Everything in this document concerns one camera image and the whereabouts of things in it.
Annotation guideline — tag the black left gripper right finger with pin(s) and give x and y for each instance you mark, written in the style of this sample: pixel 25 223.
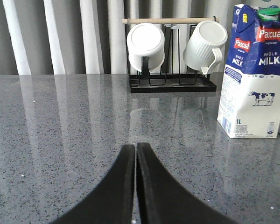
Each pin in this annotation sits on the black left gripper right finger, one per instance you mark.
pixel 163 200

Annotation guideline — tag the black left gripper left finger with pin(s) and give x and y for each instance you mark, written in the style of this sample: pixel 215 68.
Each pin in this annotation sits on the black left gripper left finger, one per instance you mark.
pixel 111 202

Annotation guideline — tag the blue white milk carton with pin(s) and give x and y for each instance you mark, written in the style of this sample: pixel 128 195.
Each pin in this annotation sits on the blue white milk carton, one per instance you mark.
pixel 249 104

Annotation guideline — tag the white ribbed mug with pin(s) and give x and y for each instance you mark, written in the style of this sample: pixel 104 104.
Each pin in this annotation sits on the white ribbed mug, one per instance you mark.
pixel 203 50

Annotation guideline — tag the white smiley mug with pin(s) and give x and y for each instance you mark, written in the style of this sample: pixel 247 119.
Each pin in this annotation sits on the white smiley mug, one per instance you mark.
pixel 146 39

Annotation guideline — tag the grey curtain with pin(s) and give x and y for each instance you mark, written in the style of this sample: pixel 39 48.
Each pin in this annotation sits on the grey curtain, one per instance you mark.
pixel 39 37

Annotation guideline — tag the black wire mug rack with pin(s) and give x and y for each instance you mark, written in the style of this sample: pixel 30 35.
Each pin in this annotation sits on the black wire mug rack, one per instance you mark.
pixel 173 75

